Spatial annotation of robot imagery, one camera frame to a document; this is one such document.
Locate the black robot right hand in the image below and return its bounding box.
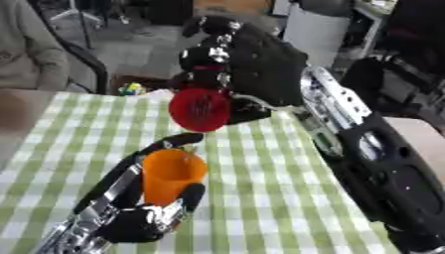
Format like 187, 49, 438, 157
167, 14, 312, 126

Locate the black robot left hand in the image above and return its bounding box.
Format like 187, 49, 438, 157
73, 132, 209, 244

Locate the orange plastic cup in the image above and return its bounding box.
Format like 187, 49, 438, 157
140, 148, 209, 207

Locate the red plastic cup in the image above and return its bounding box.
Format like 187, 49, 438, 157
167, 87, 233, 133

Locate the white cabinet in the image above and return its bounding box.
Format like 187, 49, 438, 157
281, 2, 354, 68

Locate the colourful toy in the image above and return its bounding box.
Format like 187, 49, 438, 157
116, 81, 146, 97

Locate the tripod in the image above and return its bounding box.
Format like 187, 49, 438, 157
47, 0, 104, 50

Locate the person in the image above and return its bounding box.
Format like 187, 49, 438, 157
0, 0, 72, 92

